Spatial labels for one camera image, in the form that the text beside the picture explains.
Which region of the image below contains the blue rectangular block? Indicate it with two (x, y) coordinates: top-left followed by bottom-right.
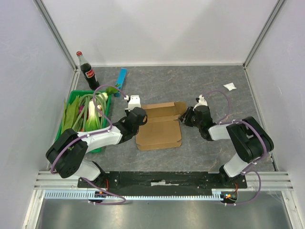
(116, 68), (127, 89)

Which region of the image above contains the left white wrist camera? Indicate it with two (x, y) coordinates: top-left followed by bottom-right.
(124, 95), (141, 111)

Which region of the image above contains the white green bok choy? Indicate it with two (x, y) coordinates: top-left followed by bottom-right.
(84, 100), (100, 132)

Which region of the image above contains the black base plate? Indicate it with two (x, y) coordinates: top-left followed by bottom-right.
(77, 170), (248, 195)

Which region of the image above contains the cola glass bottle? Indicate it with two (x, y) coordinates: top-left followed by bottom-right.
(76, 51), (100, 90)

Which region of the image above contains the white paper scrap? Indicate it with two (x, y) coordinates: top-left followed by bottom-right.
(224, 83), (237, 91)

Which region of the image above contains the blue slotted cable duct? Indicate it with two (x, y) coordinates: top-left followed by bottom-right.
(44, 188), (224, 201)

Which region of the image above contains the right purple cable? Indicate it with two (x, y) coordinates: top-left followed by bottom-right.
(203, 90), (269, 206)

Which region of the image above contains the brown cardboard box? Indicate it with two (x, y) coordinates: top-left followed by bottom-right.
(136, 102), (186, 151)

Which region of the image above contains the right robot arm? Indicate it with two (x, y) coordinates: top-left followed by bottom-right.
(179, 105), (274, 188)

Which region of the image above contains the green plastic tray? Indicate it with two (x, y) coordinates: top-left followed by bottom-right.
(52, 90), (112, 153)

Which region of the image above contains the green long beans bundle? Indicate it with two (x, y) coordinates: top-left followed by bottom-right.
(67, 91), (111, 132)

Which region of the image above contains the green leafy vegetable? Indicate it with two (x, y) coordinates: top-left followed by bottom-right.
(61, 96), (80, 134)

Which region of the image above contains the white radish with leaves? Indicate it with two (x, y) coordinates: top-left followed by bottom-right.
(99, 86), (118, 100)

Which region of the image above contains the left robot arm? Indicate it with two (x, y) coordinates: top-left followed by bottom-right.
(46, 107), (147, 187)

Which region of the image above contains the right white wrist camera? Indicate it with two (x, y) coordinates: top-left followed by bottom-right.
(193, 94), (208, 110)

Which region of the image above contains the purple eggplant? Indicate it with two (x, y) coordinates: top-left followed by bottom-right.
(79, 105), (84, 113)

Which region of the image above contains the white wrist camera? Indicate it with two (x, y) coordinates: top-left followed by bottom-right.
(124, 95), (141, 111)
(193, 94), (208, 110)

